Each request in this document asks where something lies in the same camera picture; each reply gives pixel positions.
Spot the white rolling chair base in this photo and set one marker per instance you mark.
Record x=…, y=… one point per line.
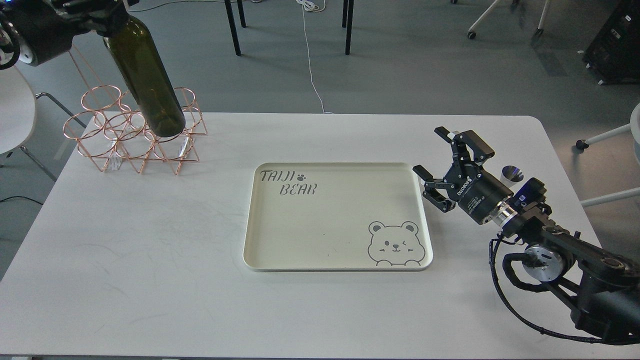
x=515, y=5

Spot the steel double jigger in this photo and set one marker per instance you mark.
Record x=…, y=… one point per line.
x=511, y=175

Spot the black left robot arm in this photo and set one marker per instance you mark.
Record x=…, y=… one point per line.
x=36, y=31

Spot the white chair left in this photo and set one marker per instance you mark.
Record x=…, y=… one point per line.
x=18, y=114

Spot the dark green wine bottle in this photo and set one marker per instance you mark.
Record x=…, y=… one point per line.
x=142, y=69

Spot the black table legs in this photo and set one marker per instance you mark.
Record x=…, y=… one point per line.
x=307, y=6

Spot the black equipment case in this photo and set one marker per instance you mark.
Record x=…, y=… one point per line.
x=614, y=54

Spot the cream bear serving tray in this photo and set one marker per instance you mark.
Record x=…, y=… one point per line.
x=336, y=216

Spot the copper wire wine rack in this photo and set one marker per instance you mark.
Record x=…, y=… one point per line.
x=111, y=131

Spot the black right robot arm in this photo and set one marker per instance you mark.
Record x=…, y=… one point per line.
x=599, y=287

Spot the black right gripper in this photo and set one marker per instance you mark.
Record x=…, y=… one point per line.
x=474, y=190

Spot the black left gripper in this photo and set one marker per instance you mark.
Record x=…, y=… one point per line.
x=105, y=17

